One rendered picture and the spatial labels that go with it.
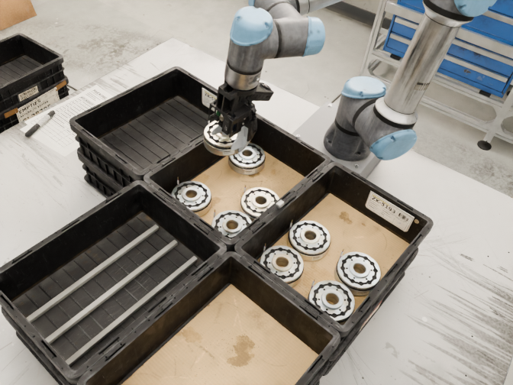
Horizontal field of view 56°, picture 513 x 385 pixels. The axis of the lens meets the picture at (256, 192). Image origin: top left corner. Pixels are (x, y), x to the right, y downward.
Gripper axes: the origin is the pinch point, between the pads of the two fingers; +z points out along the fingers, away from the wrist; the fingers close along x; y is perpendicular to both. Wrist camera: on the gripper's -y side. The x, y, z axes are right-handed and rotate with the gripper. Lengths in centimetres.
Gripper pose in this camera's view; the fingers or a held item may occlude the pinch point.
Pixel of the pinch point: (234, 140)
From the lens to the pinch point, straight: 119.3
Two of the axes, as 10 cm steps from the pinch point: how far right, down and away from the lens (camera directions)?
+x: 7.4, 6.0, -3.0
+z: -1.7, 6.0, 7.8
